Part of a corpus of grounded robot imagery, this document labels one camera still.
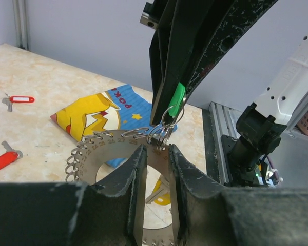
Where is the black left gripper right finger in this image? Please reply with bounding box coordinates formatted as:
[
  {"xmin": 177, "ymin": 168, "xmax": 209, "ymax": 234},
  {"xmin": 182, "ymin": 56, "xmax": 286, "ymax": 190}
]
[{"xmin": 169, "ymin": 145, "xmax": 308, "ymax": 245}]

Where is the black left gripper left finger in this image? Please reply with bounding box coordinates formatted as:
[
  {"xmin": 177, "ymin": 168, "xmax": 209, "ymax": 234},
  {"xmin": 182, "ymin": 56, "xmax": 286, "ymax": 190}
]
[{"xmin": 0, "ymin": 143, "xmax": 148, "ymax": 246}]

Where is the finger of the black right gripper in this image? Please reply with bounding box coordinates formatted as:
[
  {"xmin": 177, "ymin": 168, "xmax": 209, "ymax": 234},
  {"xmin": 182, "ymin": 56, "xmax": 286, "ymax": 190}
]
[
  {"xmin": 185, "ymin": 0, "xmax": 276, "ymax": 99},
  {"xmin": 149, "ymin": 1, "xmax": 221, "ymax": 126}
]

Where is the green key tag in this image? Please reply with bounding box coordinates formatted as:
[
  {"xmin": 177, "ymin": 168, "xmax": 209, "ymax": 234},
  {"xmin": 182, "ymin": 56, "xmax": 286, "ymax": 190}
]
[{"xmin": 168, "ymin": 83, "xmax": 185, "ymax": 117}]

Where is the steel key ring disc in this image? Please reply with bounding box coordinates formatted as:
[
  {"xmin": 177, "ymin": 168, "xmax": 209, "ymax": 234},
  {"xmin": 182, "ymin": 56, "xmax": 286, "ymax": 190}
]
[{"xmin": 65, "ymin": 128, "xmax": 175, "ymax": 245}]

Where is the red key tag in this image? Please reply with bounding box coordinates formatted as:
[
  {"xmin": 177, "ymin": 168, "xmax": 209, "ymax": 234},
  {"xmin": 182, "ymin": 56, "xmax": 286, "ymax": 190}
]
[{"xmin": 9, "ymin": 96, "xmax": 35, "ymax": 103}]

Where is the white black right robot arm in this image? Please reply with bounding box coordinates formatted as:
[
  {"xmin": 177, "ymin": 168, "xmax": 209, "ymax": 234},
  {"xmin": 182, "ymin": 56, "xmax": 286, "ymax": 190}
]
[{"xmin": 141, "ymin": 1, "xmax": 308, "ymax": 186}]

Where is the red key tag plain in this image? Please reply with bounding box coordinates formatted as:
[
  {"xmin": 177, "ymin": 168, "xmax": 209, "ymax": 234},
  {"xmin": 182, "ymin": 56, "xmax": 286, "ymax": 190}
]
[{"xmin": 0, "ymin": 151, "xmax": 18, "ymax": 170}]

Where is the yellow blue cartoon cloth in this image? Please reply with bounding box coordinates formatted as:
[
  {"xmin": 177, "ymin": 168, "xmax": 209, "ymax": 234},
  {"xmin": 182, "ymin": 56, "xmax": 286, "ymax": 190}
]
[{"xmin": 50, "ymin": 84, "xmax": 179, "ymax": 170}]

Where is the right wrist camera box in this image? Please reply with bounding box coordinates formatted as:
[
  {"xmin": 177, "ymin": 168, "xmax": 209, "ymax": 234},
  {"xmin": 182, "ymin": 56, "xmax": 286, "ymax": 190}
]
[{"xmin": 140, "ymin": 1, "xmax": 162, "ymax": 30}]

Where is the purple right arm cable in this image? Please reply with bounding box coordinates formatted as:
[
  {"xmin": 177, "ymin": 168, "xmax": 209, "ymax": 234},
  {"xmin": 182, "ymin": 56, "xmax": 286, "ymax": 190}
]
[{"xmin": 265, "ymin": 155, "xmax": 284, "ymax": 184}]

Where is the aluminium frame rail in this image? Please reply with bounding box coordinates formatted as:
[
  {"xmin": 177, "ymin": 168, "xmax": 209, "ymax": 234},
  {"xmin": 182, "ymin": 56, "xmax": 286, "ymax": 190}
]
[{"xmin": 12, "ymin": 0, "xmax": 29, "ymax": 51}]

